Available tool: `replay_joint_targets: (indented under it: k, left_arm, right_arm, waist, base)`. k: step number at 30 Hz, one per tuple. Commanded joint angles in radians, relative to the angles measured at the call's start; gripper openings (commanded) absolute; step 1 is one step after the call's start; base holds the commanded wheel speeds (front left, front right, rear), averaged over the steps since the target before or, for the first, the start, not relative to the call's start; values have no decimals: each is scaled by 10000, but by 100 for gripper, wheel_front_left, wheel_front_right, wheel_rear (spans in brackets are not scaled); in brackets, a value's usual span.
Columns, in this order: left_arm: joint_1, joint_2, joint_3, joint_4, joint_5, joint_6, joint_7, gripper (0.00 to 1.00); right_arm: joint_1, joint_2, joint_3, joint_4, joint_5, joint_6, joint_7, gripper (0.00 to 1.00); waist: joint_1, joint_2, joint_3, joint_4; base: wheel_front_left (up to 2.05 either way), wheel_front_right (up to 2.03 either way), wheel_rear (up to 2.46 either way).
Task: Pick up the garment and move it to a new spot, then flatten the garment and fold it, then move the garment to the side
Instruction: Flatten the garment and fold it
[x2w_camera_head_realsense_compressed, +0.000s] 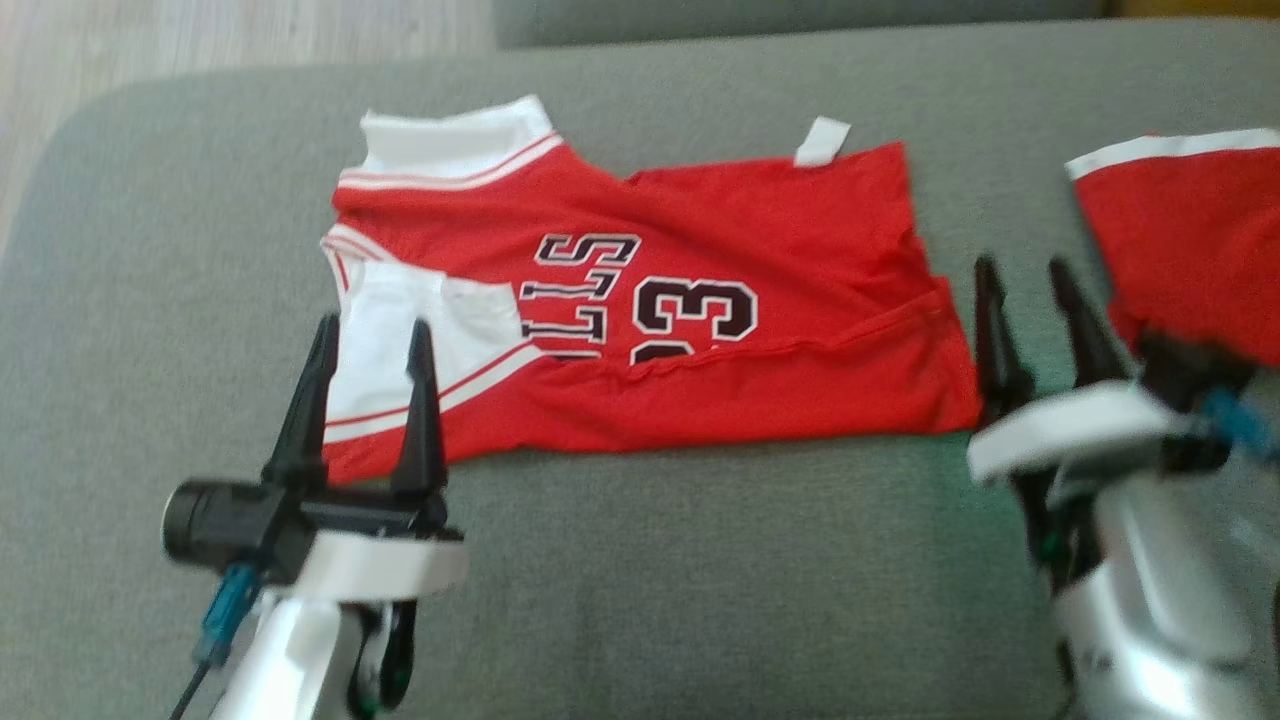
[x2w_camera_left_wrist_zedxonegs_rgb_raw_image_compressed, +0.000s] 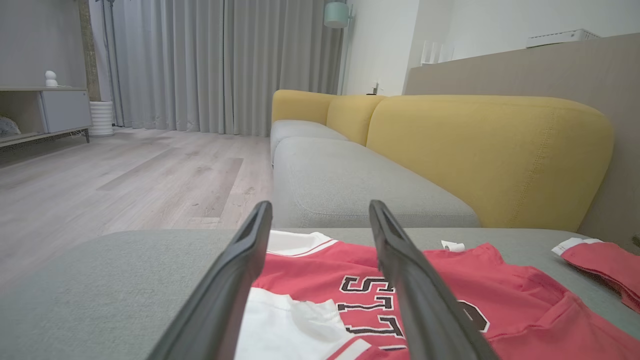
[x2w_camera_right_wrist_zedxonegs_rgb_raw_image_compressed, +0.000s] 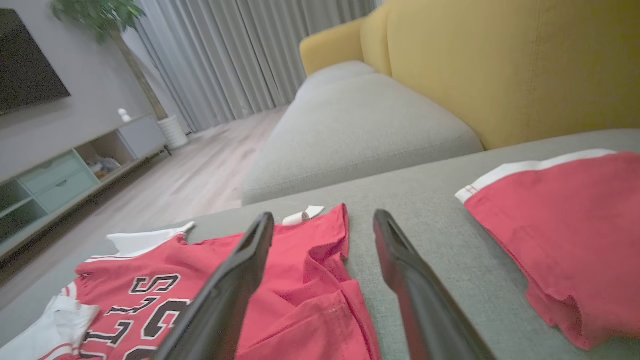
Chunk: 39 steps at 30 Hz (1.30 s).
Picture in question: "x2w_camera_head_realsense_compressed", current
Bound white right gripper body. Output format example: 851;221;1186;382
967;380;1196;486

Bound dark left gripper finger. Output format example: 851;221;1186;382
390;318;448;503
262;313;341;491

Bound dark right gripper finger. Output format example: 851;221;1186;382
973;255;1036;429
1048;257;1131;389

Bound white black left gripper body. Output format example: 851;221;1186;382
290;490;469;601

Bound red shorts with white trim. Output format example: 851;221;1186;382
1065;127;1280;369

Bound red white basketball jersey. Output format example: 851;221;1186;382
320;95;983;488

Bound grey fabric sofa seat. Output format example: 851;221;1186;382
0;15;1280;720

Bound grey sofa back cushion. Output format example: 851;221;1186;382
492;0;1106;49

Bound black cable with teal plug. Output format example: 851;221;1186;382
1200;388;1280;466
170;562;263;720

